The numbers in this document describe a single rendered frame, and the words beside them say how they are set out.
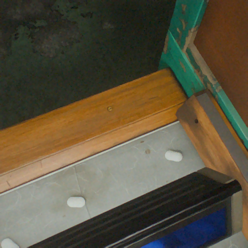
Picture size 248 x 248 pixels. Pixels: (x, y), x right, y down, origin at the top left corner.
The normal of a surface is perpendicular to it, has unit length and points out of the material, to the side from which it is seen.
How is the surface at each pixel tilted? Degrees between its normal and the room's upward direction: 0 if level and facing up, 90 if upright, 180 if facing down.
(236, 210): 58
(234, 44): 90
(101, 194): 0
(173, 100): 0
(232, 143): 0
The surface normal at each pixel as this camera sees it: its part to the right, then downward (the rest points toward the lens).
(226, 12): -0.90, 0.36
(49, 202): 0.06, -0.41
